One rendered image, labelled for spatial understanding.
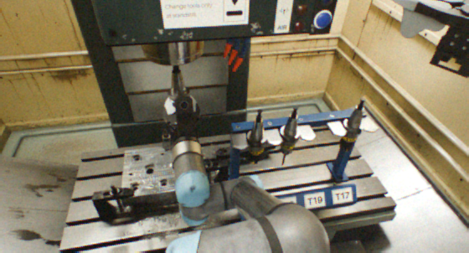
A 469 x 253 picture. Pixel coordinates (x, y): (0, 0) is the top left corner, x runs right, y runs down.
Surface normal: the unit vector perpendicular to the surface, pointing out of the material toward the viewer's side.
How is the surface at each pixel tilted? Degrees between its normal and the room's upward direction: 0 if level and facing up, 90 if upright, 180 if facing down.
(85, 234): 0
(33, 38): 90
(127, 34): 90
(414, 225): 24
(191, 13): 90
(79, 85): 90
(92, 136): 0
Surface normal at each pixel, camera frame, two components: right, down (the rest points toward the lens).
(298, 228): 0.31, -0.84
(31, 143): 0.03, -0.76
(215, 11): 0.21, 0.65
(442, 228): -0.37, -0.64
